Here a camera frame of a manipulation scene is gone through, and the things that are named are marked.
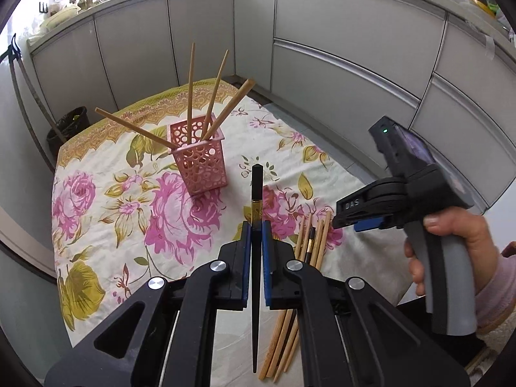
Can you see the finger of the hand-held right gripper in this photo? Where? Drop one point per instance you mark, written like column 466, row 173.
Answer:
column 354, row 204
column 369, row 224

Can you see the light bamboo chopstick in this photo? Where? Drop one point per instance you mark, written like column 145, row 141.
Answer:
column 133, row 127
column 234, row 103
column 191, row 88
column 217, row 84

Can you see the person's right forearm pink sleeve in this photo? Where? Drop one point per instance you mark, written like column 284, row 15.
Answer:
column 498, row 290

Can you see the black trash bin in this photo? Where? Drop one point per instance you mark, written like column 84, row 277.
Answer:
column 68, row 129

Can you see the pink perforated chopstick holder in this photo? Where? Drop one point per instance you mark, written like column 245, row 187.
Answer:
column 201, row 165

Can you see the black chopstick gold band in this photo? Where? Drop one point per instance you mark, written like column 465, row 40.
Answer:
column 257, row 193
column 310, row 246

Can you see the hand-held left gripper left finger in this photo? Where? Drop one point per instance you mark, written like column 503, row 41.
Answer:
column 246, row 266

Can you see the floral tablecloth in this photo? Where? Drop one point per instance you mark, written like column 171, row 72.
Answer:
column 133, row 217

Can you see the person's right hand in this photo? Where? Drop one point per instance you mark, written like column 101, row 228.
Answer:
column 471, row 238

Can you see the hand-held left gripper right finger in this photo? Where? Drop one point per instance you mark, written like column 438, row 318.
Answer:
column 266, row 266

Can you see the white bowl with yellow food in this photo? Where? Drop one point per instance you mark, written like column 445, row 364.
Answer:
column 481, row 6

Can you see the grey kitchen base cabinets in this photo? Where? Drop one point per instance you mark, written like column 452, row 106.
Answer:
column 342, row 20

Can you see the wooden pole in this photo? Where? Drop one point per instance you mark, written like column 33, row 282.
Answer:
column 38, row 98

